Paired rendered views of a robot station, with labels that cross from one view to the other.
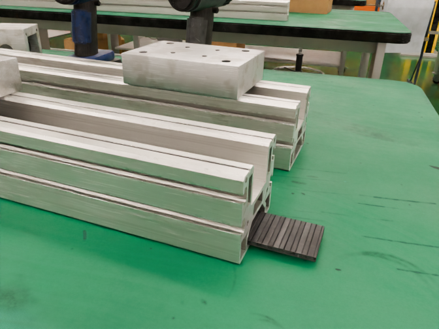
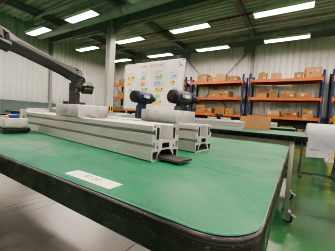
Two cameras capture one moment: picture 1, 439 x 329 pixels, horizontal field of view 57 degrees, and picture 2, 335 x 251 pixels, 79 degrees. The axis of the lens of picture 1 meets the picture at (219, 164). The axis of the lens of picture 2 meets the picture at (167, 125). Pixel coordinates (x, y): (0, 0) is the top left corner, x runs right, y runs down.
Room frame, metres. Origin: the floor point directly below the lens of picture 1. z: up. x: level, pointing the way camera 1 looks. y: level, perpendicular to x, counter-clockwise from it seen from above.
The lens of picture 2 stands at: (-0.15, -0.18, 0.89)
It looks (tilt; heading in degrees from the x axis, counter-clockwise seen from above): 3 degrees down; 17
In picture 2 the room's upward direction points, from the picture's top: 3 degrees clockwise
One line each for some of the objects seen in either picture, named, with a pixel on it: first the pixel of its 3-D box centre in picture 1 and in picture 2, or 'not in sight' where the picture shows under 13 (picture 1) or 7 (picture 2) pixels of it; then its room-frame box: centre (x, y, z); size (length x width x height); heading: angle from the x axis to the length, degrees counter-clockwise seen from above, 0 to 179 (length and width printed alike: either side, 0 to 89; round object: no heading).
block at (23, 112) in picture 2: not in sight; (32, 119); (0.60, 0.76, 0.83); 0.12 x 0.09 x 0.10; 159
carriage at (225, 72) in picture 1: (195, 76); (167, 119); (0.55, 0.04, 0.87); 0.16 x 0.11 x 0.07; 69
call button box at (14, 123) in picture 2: not in sight; (15, 124); (0.44, 0.64, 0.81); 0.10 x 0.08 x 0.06; 159
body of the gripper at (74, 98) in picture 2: not in sight; (74, 98); (0.79, 0.67, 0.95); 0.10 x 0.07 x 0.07; 159
